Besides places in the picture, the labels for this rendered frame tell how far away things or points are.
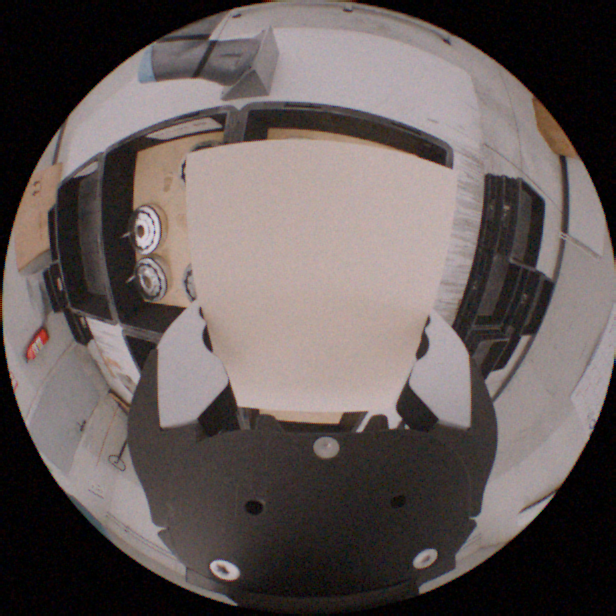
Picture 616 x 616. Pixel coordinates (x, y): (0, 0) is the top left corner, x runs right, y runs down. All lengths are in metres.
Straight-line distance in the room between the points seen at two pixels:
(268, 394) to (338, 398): 0.05
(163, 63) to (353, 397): 0.56
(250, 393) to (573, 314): 2.94
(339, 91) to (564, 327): 2.92
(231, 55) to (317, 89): 0.23
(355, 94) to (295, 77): 0.15
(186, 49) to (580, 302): 3.13
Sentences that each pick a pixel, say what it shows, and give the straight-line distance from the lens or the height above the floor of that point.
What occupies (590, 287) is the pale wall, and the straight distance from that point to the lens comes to 2.89.
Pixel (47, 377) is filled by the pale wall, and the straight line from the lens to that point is 3.37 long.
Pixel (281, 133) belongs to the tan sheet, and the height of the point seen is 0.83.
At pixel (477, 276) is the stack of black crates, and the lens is 1.20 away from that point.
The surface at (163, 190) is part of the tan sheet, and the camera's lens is 0.48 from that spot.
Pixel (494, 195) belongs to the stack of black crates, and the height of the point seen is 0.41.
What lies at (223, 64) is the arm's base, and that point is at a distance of 0.49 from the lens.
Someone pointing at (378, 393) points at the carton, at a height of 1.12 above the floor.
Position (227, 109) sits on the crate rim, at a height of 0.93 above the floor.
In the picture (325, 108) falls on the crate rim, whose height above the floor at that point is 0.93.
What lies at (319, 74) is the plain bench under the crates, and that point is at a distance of 0.61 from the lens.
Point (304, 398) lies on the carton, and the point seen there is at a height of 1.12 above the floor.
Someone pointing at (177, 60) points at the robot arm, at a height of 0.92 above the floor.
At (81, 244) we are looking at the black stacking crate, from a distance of 0.78.
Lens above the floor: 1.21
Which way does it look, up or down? 60 degrees down
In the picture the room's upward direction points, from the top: 180 degrees counter-clockwise
